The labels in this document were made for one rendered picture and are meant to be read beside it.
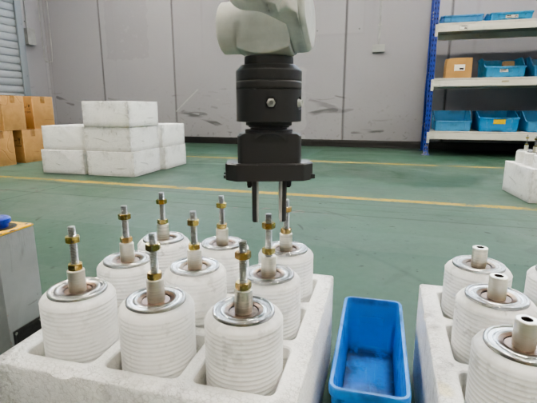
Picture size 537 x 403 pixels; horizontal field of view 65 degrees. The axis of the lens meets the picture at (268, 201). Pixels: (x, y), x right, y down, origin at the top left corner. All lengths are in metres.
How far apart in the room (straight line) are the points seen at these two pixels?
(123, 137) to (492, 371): 2.95
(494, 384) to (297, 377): 0.21
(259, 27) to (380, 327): 0.61
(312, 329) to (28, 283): 0.45
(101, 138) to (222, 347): 2.91
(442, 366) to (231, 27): 0.50
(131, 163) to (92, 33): 4.20
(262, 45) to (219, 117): 5.51
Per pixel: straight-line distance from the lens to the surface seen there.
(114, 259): 0.73
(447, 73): 4.88
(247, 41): 0.56
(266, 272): 0.62
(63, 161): 3.57
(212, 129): 6.10
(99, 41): 7.09
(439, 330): 0.67
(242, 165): 0.56
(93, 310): 0.60
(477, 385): 0.52
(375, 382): 0.85
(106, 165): 3.32
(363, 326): 0.91
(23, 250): 0.75
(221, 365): 0.52
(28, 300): 0.78
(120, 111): 3.20
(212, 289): 0.64
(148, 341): 0.54
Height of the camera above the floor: 0.49
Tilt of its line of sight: 13 degrees down
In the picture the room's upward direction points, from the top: straight up
